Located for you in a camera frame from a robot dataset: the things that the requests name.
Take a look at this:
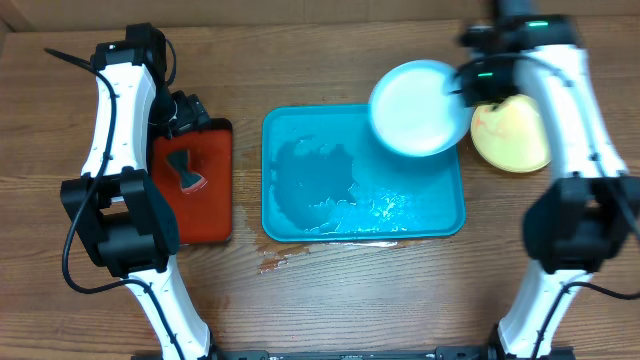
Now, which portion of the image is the green-rimmed plate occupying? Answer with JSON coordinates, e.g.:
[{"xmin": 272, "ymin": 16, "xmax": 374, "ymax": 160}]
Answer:
[{"xmin": 470, "ymin": 95, "xmax": 551, "ymax": 173}]

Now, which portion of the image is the orange sponge with black scourer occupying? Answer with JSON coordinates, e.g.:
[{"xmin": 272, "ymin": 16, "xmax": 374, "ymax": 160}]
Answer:
[{"xmin": 166, "ymin": 149, "xmax": 207, "ymax": 194}]

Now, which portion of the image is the light blue plate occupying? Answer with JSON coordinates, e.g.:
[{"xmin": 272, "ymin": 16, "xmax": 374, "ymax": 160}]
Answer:
[{"xmin": 369, "ymin": 60, "xmax": 472, "ymax": 157}]

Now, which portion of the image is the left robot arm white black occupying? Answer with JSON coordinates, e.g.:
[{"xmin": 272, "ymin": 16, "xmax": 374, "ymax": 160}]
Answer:
[{"xmin": 49, "ymin": 23, "xmax": 217, "ymax": 359}]

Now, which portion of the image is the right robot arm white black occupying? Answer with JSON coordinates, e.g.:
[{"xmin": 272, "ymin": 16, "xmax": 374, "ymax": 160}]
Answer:
[{"xmin": 456, "ymin": 1, "xmax": 639, "ymax": 359}]

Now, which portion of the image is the red tray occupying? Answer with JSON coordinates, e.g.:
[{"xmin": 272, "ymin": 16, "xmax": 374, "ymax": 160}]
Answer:
[{"xmin": 151, "ymin": 118, "xmax": 233, "ymax": 245}]

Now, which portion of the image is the teal tray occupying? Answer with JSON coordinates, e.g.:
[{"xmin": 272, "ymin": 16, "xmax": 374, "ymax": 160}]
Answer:
[{"xmin": 261, "ymin": 104, "xmax": 466, "ymax": 243}]

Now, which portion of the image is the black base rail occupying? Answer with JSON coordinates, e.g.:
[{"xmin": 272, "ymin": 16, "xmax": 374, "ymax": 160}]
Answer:
[{"xmin": 132, "ymin": 344, "xmax": 576, "ymax": 360}]

